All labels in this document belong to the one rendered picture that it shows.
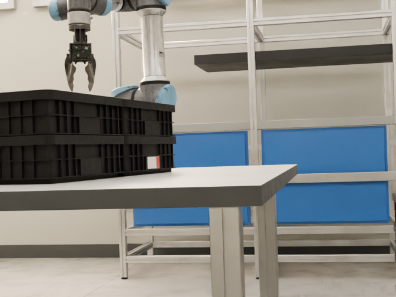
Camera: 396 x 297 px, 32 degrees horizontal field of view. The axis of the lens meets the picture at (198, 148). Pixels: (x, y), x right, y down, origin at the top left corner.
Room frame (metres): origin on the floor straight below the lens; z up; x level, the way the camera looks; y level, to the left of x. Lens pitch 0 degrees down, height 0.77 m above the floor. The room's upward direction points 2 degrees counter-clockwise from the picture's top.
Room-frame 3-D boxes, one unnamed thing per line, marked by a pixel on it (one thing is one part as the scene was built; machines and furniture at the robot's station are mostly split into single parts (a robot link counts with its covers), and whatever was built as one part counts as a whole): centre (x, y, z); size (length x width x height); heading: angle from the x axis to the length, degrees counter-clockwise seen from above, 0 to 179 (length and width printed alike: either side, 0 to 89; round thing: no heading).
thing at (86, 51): (2.28, 0.37, 1.13); 0.09 x 0.08 x 0.12; 11
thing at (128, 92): (2.76, 0.27, 0.97); 0.13 x 0.12 x 0.14; 64
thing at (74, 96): (1.92, 0.42, 0.92); 0.40 x 0.30 x 0.02; 159
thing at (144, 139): (2.29, 0.28, 0.76); 0.40 x 0.30 x 0.12; 159
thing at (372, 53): (4.32, -0.62, 1.32); 1.20 x 0.45 x 0.06; 79
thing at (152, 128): (2.29, 0.28, 0.87); 0.40 x 0.30 x 0.11; 159
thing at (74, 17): (2.29, 0.37, 1.21); 0.08 x 0.08 x 0.05
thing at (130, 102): (2.29, 0.28, 0.92); 0.40 x 0.30 x 0.02; 159
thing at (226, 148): (4.21, 0.06, 0.60); 0.72 x 0.03 x 0.56; 79
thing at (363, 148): (4.06, -0.73, 0.60); 0.72 x 0.03 x 0.56; 79
